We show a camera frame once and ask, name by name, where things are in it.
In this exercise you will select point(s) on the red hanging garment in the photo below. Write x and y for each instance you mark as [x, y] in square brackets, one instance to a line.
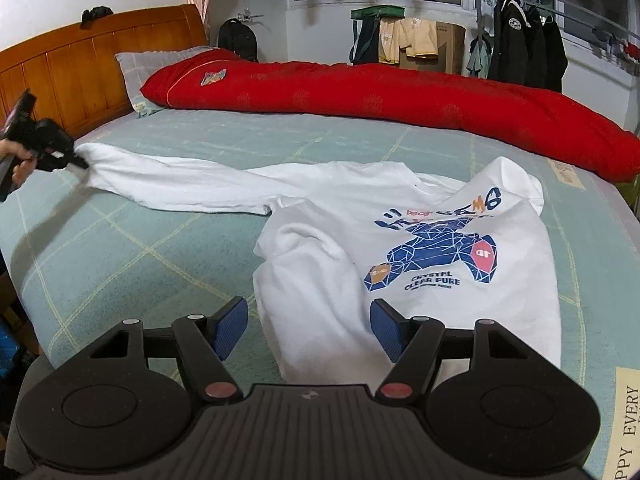
[631, 51]

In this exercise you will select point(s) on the red quilt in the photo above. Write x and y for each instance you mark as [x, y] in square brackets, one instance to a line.
[400, 95]

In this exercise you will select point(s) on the metal clothes drying rack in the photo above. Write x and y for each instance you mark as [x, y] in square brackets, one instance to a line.
[580, 16]

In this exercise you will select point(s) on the person's left hand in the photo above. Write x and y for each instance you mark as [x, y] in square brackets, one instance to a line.
[22, 172]

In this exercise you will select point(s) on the black jacket with round badge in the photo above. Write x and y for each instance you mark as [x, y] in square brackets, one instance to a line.
[510, 40]

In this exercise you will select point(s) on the grey checked pillow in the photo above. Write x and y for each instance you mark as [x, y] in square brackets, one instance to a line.
[132, 70]

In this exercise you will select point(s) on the black backpack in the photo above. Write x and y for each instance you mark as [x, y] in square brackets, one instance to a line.
[237, 40]

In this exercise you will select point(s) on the green folding stool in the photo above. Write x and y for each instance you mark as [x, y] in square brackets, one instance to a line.
[375, 11]

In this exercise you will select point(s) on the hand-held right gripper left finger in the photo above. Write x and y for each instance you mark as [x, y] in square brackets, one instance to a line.
[232, 327]

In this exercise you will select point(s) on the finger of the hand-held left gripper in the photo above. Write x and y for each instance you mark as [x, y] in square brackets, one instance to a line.
[75, 161]

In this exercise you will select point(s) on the yellow shirt hanging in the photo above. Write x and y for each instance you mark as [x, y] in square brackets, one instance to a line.
[417, 37]

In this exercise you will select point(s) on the grey green hanging garment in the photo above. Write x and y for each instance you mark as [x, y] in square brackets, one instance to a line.
[477, 57]

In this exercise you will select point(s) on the cream floral garment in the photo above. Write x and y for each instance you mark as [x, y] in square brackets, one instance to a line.
[387, 40]

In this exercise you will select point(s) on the white printed long-sleeve shirt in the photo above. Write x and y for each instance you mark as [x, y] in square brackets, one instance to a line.
[310, 260]

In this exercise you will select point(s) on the cardboard box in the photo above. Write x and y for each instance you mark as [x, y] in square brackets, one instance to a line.
[450, 47]

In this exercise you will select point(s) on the small black item on headboard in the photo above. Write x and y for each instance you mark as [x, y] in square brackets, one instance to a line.
[97, 15]

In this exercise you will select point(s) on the metal wall hook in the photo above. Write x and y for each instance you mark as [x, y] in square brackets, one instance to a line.
[246, 14]

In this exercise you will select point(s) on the wooden headboard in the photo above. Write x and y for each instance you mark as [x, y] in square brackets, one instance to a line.
[75, 60]

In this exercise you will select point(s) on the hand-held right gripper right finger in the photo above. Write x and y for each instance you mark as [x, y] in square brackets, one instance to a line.
[387, 327]

